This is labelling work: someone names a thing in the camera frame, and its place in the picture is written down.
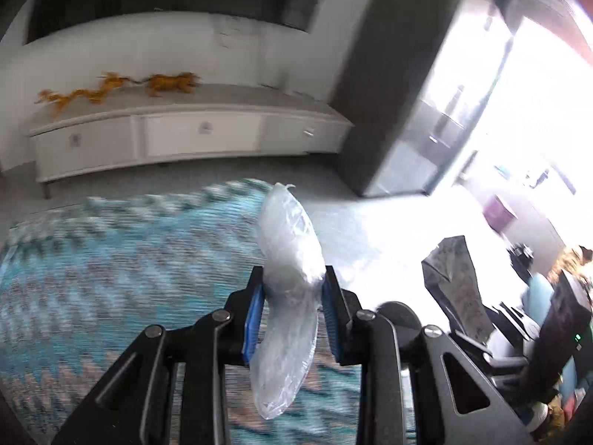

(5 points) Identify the grey foil wrapper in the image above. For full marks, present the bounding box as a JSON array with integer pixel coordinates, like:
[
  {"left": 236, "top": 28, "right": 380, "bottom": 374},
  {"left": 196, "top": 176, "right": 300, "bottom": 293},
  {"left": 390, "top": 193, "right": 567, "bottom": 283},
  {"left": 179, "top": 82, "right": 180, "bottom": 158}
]
[{"left": 421, "top": 235, "right": 494, "bottom": 343}]

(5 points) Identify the clear plastic bag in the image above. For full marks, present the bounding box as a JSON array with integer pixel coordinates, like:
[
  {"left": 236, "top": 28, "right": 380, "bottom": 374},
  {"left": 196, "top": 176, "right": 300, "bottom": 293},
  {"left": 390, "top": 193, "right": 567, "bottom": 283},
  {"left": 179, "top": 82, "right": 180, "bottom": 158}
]
[{"left": 249, "top": 183, "right": 326, "bottom": 420}]

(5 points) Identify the teal zigzag table cloth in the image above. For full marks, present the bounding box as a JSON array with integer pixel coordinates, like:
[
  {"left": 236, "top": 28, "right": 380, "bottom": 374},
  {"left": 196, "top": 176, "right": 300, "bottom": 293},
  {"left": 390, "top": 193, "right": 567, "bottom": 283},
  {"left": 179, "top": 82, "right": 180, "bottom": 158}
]
[{"left": 0, "top": 178, "right": 418, "bottom": 445}]

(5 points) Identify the white tv cabinet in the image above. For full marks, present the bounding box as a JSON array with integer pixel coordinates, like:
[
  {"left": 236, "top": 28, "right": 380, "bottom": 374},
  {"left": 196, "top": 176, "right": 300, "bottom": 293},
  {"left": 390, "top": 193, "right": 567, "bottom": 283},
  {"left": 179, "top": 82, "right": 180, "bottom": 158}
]
[{"left": 24, "top": 85, "right": 352, "bottom": 185}]

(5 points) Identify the orange tiger figurine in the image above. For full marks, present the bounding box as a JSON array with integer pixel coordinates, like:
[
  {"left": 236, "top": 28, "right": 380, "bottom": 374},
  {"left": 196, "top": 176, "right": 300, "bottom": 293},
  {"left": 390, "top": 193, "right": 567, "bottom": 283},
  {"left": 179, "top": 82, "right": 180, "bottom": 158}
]
[{"left": 142, "top": 72, "right": 199, "bottom": 96}]

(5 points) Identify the grey refrigerator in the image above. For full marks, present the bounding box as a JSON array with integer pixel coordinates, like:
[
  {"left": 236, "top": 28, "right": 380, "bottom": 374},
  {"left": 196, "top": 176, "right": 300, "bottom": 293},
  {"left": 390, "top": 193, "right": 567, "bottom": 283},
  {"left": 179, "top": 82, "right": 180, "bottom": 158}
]
[{"left": 331, "top": 0, "right": 511, "bottom": 198}]

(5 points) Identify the orange dragon figurine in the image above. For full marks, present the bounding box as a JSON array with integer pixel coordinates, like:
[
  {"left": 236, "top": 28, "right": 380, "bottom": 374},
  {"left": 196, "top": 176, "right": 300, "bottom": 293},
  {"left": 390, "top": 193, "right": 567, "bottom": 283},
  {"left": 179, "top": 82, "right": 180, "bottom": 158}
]
[{"left": 35, "top": 72, "right": 140, "bottom": 118}]

